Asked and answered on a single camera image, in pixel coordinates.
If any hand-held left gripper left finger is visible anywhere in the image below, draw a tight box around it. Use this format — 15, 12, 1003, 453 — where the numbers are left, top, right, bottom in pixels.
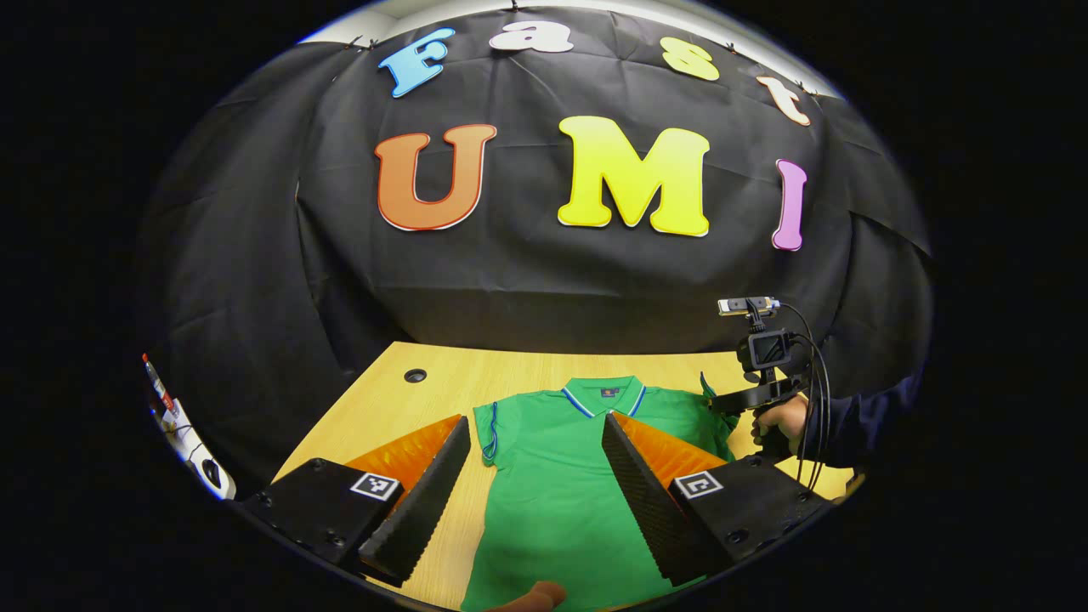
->
241, 415, 473, 589

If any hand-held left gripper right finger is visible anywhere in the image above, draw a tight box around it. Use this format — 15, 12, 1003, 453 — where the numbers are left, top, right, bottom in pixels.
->
601, 412, 838, 587

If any green polo T-shirt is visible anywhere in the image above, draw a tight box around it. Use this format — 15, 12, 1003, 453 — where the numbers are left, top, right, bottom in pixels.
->
459, 374, 740, 612

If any black backdrop cloth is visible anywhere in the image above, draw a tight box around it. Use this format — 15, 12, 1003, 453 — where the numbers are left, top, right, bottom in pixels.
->
136, 7, 936, 502

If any white plastic device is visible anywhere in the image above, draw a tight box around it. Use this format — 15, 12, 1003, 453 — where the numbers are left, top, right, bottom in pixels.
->
142, 353, 238, 501

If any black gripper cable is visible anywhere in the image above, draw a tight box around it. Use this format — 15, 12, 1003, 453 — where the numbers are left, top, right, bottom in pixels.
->
776, 303, 833, 496
790, 333, 819, 485

